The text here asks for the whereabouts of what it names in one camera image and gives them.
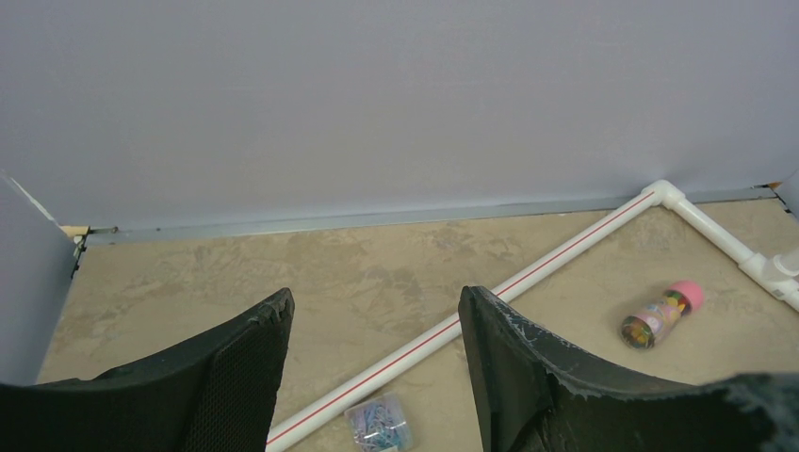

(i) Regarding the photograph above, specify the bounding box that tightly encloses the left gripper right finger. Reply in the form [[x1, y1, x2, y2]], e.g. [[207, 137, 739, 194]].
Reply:
[[458, 286, 798, 451]]

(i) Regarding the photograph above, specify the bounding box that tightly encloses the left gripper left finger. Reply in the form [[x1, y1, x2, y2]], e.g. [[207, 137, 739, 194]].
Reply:
[[1, 288, 295, 451]]

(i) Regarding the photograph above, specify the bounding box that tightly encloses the pink capped clip jar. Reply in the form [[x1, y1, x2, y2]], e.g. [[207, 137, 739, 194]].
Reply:
[[619, 281, 705, 350]]

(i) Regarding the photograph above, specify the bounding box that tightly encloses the blue paperclip box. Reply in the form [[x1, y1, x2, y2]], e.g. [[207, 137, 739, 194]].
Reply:
[[344, 392, 415, 452]]

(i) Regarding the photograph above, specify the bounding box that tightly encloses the white PVC pipe frame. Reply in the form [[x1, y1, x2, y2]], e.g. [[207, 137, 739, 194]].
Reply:
[[265, 180, 798, 451]]

